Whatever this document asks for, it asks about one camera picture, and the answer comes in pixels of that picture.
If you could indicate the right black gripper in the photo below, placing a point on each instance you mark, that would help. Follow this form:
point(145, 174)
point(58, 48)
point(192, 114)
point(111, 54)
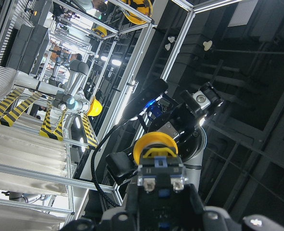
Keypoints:
point(180, 123)

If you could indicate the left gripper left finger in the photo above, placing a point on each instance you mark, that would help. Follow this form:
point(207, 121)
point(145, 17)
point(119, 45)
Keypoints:
point(122, 218)

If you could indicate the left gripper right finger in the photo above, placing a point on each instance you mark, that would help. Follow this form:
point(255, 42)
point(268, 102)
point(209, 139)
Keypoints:
point(213, 218)

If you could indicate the yellow push button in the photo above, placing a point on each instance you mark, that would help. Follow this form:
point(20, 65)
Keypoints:
point(160, 168)

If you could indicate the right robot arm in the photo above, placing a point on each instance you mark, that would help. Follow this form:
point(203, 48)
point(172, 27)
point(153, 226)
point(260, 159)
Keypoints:
point(190, 152)

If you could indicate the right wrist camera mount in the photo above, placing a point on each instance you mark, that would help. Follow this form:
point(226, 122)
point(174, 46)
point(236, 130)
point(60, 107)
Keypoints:
point(144, 99)

